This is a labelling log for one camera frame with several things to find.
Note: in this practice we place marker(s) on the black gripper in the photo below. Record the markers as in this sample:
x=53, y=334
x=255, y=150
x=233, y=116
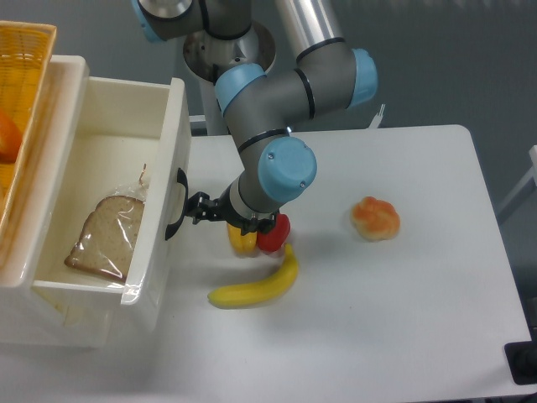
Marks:
x=229, y=207

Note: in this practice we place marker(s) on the white top drawer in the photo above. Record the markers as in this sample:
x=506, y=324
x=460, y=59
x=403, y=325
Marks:
x=123, y=125

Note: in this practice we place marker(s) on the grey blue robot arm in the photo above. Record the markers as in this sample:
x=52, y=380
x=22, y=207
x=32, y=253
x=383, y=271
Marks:
x=259, y=109

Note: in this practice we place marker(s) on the white drawer cabinet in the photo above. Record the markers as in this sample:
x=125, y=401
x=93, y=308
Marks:
x=27, y=316

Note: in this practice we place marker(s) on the yellow bell pepper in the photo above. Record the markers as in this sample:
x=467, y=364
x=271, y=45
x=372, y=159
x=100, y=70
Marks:
x=242, y=244

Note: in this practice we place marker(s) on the red bell pepper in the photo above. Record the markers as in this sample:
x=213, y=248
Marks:
x=273, y=240

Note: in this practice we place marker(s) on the yellow banana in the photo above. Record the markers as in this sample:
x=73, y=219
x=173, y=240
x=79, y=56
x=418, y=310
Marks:
x=262, y=291

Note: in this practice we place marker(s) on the bagged brown bread slice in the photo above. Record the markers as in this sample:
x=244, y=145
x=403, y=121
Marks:
x=109, y=234

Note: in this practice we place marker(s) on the golden knotted bread roll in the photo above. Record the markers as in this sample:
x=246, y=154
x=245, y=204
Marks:
x=375, y=219

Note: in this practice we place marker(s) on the orange croissant bread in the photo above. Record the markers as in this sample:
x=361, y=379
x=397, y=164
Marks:
x=11, y=139

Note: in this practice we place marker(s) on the yellow wicker basket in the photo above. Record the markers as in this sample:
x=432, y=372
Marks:
x=26, y=50

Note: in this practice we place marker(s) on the black device at edge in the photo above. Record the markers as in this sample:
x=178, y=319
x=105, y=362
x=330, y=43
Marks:
x=521, y=358

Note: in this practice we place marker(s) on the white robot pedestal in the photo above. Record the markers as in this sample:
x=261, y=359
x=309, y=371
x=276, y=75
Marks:
x=208, y=58

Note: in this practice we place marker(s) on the white frame at right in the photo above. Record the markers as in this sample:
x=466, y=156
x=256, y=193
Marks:
x=523, y=189

